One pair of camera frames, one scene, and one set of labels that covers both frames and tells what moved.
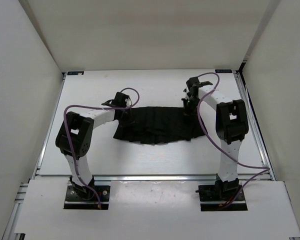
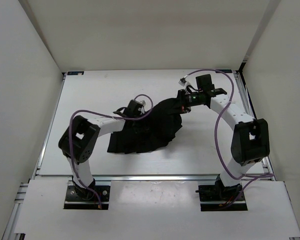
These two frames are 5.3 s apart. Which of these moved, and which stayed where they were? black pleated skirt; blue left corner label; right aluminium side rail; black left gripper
Moved: black left gripper; black pleated skirt
Stayed: blue left corner label; right aluminium side rail
